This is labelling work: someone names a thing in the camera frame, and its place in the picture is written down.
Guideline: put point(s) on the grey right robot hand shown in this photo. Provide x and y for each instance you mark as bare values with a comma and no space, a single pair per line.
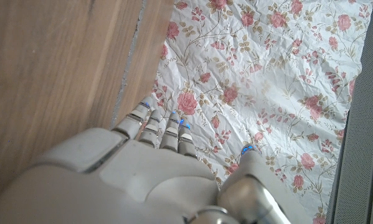
127,180

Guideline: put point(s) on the floral backdrop cloth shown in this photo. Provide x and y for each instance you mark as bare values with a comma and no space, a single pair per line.
261,77

